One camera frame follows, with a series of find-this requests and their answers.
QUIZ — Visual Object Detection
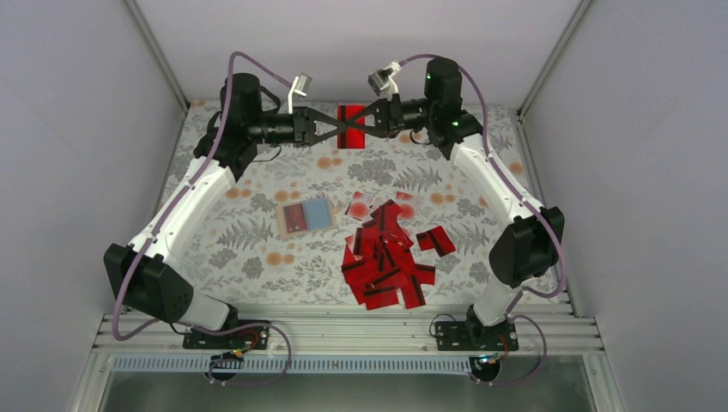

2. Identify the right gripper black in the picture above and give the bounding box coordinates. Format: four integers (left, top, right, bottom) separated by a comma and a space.
345, 93, 435, 139

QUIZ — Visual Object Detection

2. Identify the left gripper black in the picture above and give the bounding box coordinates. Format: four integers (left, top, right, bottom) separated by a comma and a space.
247, 106, 345, 147

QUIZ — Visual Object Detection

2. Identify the red card bottom pile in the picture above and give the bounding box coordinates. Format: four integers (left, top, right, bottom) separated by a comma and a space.
337, 104, 367, 150

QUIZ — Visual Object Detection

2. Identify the red card pile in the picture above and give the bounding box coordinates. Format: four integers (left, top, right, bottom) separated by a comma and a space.
337, 104, 367, 150
416, 226, 456, 257
341, 257, 377, 288
282, 203, 307, 233
342, 200, 412, 311

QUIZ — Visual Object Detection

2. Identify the beige card holder wallet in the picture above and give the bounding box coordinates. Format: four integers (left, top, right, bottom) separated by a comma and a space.
276, 197, 337, 239

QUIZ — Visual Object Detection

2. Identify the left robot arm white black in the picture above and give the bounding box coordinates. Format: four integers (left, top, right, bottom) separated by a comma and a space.
103, 73, 347, 348

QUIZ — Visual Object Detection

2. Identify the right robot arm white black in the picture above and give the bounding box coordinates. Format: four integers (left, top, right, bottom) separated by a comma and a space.
346, 54, 567, 349

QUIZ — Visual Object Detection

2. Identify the clear card red dot right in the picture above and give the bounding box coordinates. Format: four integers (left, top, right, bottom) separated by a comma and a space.
395, 191, 417, 220

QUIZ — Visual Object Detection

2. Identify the clear card red dot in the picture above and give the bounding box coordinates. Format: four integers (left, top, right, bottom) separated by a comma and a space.
344, 191, 374, 221
395, 191, 417, 220

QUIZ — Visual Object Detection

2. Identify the clear card red dot left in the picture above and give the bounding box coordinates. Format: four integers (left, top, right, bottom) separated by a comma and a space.
344, 191, 374, 221

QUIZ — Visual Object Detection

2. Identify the red card lower right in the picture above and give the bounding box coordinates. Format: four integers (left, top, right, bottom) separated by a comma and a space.
401, 264, 436, 309

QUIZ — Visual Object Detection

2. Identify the floral patterned table mat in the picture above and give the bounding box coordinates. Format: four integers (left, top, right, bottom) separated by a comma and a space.
179, 132, 501, 305

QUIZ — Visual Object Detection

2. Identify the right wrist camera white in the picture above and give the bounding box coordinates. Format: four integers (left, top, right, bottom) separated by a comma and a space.
367, 61, 401, 96

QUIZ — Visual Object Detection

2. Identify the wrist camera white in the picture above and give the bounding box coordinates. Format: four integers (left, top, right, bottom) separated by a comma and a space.
367, 61, 401, 96
287, 73, 312, 114

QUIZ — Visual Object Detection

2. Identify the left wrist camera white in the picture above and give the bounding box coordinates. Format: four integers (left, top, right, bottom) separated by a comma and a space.
287, 73, 312, 114

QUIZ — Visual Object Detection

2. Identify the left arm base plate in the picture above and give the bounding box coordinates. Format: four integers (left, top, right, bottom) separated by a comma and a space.
182, 319, 270, 351

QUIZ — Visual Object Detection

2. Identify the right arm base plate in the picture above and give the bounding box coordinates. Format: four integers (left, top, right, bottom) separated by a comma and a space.
434, 321, 519, 352

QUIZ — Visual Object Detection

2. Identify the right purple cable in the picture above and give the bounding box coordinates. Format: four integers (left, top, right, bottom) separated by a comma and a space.
392, 53, 568, 389

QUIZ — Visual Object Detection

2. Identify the aluminium rail frame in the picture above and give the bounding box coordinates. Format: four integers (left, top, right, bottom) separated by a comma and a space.
94, 301, 605, 356

